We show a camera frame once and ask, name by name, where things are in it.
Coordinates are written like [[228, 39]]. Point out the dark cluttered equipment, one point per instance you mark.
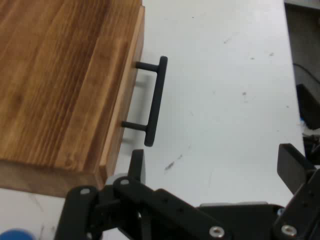
[[312, 147]]

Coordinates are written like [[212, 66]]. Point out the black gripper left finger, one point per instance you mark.
[[140, 207]]

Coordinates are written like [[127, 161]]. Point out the wooden drawer cabinet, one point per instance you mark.
[[50, 87]]

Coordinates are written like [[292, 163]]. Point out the blue round object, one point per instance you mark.
[[15, 235]]

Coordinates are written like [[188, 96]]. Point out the black box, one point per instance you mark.
[[310, 107]]

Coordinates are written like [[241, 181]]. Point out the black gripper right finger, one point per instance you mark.
[[291, 167]]

